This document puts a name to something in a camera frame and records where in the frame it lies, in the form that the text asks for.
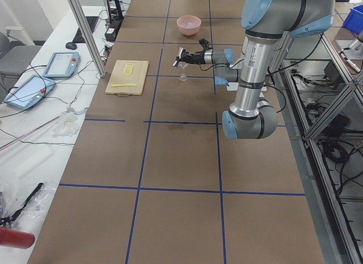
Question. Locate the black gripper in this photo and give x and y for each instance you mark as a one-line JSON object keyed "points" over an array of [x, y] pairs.
{"points": [[197, 57]]}

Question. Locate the steel double jigger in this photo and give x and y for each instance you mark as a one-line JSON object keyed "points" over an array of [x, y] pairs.
{"points": [[178, 57]]}

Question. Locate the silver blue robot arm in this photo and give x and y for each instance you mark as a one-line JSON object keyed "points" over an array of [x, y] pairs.
{"points": [[250, 116]]}

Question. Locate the clear wine glass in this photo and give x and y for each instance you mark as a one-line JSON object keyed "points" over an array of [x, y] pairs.
{"points": [[182, 66]]}

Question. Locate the clear ice cubes pile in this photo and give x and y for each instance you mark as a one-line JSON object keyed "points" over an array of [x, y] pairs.
{"points": [[188, 24]]}

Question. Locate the pink plastic bowl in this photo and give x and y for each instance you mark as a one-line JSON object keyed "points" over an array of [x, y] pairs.
{"points": [[192, 31]]}

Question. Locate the yellow plastic knife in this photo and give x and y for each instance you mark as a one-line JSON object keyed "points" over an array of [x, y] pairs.
{"points": [[114, 85]]}

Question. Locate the bamboo cutting board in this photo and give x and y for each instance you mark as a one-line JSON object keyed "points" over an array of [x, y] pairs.
{"points": [[138, 76]]}

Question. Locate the black computer mouse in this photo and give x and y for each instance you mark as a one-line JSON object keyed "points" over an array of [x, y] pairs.
{"points": [[71, 45]]}

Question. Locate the blue teach pendant far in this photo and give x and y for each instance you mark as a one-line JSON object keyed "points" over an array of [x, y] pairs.
{"points": [[62, 65]]}

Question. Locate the blue teach pendant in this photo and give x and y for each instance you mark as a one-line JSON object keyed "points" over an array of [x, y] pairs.
{"points": [[62, 65], [30, 92]]}

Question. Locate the white crumpled cloth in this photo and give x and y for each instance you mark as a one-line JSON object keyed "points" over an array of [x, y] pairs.
{"points": [[66, 125]]}

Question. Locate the blue teach pendant near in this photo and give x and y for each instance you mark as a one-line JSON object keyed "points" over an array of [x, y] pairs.
{"points": [[30, 92]]}

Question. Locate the blue storage bin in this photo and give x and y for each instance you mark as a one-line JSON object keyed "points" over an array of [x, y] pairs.
{"points": [[354, 20]]}

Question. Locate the red fire extinguisher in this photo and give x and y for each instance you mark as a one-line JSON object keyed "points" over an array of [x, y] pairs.
{"points": [[16, 239]]}

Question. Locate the aluminium frame post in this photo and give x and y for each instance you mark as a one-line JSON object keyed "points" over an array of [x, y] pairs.
{"points": [[87, 35]]}

